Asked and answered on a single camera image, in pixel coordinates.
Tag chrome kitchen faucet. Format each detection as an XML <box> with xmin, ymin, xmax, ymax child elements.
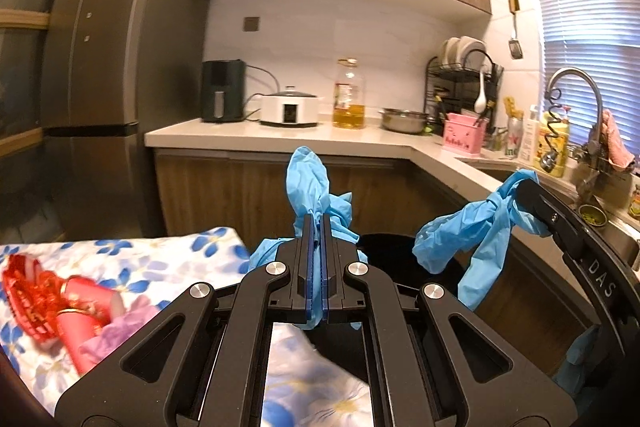
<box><xmin>541</xmin><ymin>66</ymin><xmax>604</xmax><ymax>203</ymax></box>

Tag black trash bin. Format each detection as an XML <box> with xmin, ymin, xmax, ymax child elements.
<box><xmin>304</xmin><ymin>232</ymin><xmax>476</xmax><ymax>388</ymax></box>

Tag steel sink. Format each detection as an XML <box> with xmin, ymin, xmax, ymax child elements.
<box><xmin>462</xmin><ymin>158</ymin><xmax>639</xmax><ymax>271</ymax></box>

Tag wooden lower cabinets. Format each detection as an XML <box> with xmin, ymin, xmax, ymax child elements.
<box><xmin>155</xmin><ymin>150</ymin><xmax>597</xmax><ymax>374</ymax></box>

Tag purple plastic bag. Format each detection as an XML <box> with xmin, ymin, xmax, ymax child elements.
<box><xmin>79</xmin><ymin>295</ymin><xmax>160</xmax><ymax>363</ymax></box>

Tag pink cloth on faucet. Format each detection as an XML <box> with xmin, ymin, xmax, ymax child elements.
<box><xmin>601</xmin><ymin>109</ymin><xmax>634</xmax><ymax>172</ymax></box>

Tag red paper cup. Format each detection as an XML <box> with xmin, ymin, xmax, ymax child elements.
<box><xmin>55</xmin><ymin>275</ymin><xmax>125</xmax><ymax>376</ymax></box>

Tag yellow detergent bottle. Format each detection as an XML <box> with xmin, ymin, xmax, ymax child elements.
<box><xmin>532</xmin><ymin>106</ymin><xmax>570</xmax><ymax>178</ymax></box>

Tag white bottle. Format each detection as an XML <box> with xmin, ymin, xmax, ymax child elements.
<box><xmin>518</xmin><ymin>104</ymin><xmax>539</xmax><ymax>166</ymax></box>

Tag red shiny plastic bag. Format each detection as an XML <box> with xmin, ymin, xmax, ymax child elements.
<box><xmin>1</xmin><ymin>253</ymin><xmax>109</xmax><ymax>344</ymax></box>

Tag pink utensil holder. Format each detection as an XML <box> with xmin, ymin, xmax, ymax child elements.
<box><xmin>442</xmin><ymin>113</ymin><xmax>487</xmax><ymax>156</ymax></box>

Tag black dish rack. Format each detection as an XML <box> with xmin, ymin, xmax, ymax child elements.
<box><xmin>423</xmin><ymin>36</ymin><xmax>504</xmax><ymax>136</ymax></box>

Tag hanging spatula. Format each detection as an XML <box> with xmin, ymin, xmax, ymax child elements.
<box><xmin>509</xmin><ymin>0</ymin><xmax>523</xmax><ymax>60</ymax></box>

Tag steel bowl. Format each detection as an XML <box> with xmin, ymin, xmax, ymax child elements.
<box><xmin>380</xmin><ymin>108</ymin><xmax>428</xmax><ymax>135</ymax></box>

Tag window blinds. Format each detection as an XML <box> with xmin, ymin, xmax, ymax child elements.
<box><xmin>539</xmin><ymin>0</ymin><xmax>639</xmax><ymax>153</ymax></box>

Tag white rice cooker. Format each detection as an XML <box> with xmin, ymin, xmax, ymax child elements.
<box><xmin>258</xmin><ymin>86</ymin><xmax>320</xmax><ymax>128</ymax></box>

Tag cooking oil bottle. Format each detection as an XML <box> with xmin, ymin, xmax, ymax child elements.
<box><xmin>332</xmin><ymin>58</ymin><xmax>366</xmax><ymax>129</ymax></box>

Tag black air fryer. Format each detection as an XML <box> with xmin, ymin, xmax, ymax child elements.
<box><xmin>201</xmin><ymin>59</ymin><xmax>246</xmax><ymax>124</ymax></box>

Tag dark steel refrigerator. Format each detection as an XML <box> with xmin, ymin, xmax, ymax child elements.
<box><xmin>40</xmin><ymin>0</ymin><xmax>209</xmax><ymax>241</ymax></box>

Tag wooden glass sliding door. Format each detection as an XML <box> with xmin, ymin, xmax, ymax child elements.
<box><xmin>1</xmin><ymin>0</ymin><xmax>62</xmax><ymax>244</ymax></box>

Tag wall power outlet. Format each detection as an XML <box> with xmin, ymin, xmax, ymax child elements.
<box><xmin>243</xmin><ymin>17</ymin><xmax>260</xmax><ymax>32</ymax></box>

